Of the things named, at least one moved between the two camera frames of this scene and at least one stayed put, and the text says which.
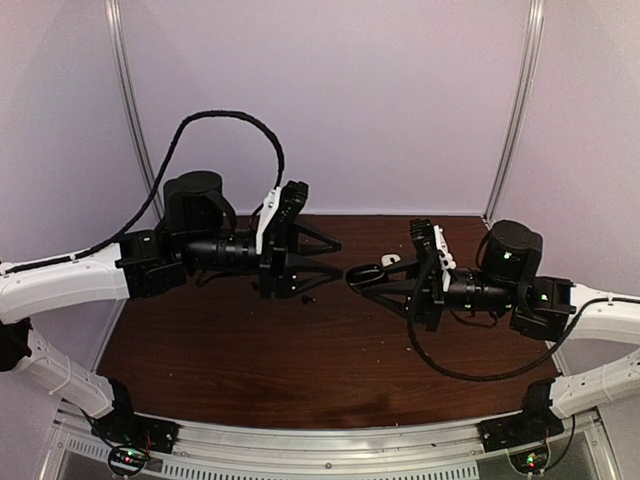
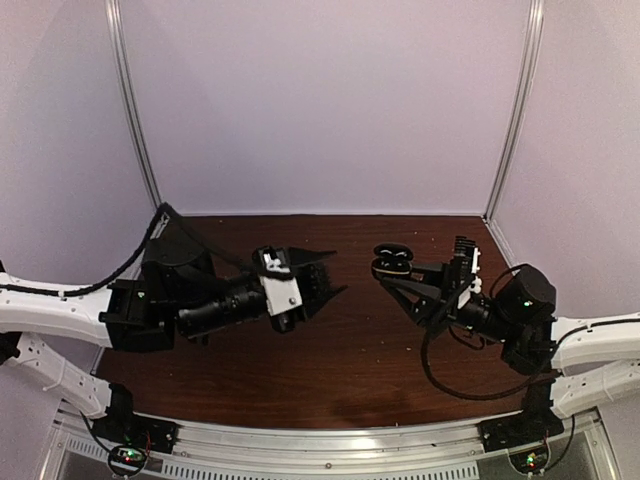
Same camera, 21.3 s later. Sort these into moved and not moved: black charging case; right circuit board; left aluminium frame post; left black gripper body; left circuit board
Moved: black charging case; left black gripper body
Not moved: right circuit board; left aluminium frame post; left circuit board
